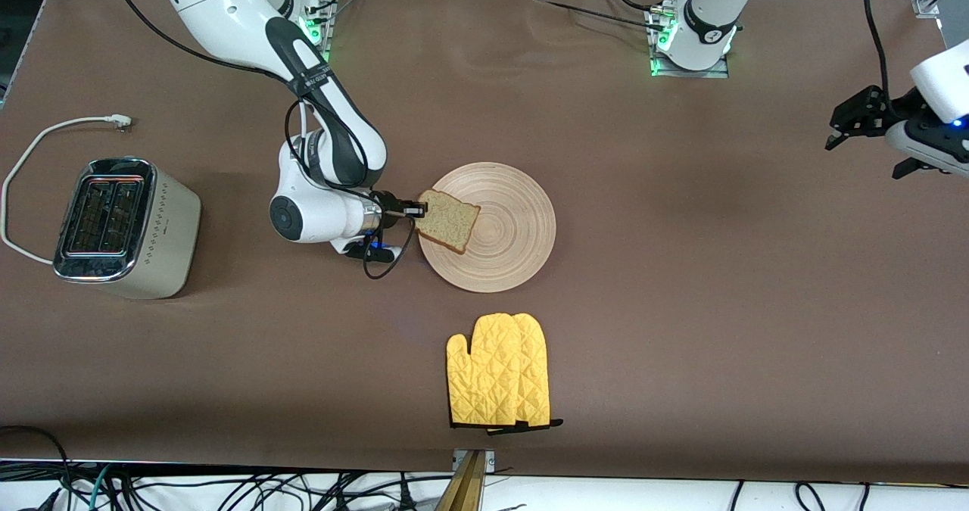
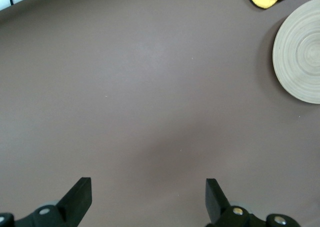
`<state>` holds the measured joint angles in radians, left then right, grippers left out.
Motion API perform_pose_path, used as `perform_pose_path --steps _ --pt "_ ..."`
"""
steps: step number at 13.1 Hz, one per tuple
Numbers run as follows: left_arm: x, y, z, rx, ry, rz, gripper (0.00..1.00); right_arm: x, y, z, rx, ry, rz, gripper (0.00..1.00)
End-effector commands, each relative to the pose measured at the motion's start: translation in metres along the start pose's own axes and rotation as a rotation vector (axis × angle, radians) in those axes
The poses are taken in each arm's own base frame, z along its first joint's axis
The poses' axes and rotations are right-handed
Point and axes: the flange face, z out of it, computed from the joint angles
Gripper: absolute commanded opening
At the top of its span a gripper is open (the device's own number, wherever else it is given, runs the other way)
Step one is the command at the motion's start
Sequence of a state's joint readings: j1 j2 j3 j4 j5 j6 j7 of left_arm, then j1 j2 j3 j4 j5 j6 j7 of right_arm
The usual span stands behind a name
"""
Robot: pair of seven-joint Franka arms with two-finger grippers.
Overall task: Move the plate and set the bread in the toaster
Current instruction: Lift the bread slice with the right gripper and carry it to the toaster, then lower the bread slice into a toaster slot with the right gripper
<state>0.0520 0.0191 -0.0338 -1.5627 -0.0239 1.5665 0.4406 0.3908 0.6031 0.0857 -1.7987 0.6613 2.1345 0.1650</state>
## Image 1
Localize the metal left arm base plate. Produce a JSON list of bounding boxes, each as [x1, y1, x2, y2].
[[647, 0, 732, 79]]

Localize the small metal bracket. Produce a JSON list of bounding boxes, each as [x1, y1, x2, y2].
[[453, 449, 497, 472]]

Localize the round wooden plate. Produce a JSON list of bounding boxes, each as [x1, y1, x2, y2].
[[418, 162, 557, 294]]

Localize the black base cable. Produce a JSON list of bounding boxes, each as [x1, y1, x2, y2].
[[530, 0, 675, 35]]

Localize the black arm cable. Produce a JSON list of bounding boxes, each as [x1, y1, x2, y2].
[[110, 0, 416, 279], [862, 0, 894, 114]]

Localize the brown table cover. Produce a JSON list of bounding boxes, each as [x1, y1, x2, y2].
[[0, 0, 969, 485]]

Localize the teal floor cable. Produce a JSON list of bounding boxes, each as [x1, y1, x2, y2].
[[89, 464, 114, 511]]

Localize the brown bread slice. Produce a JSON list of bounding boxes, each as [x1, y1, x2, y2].
[[413, 189, 481, 255]]

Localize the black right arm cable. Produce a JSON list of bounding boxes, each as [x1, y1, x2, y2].
[[110, 0, 416, 279]]

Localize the yellow quilted oven mitt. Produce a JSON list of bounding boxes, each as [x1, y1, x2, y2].
[[446, 313, 534, 430], [511, 313, 565, 436]]

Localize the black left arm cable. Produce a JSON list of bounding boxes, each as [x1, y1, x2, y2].
[[862, 0, 894, 114]]

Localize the silver and cream toaster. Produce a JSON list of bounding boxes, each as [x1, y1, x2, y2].
[[51, 157, 203, 301]]

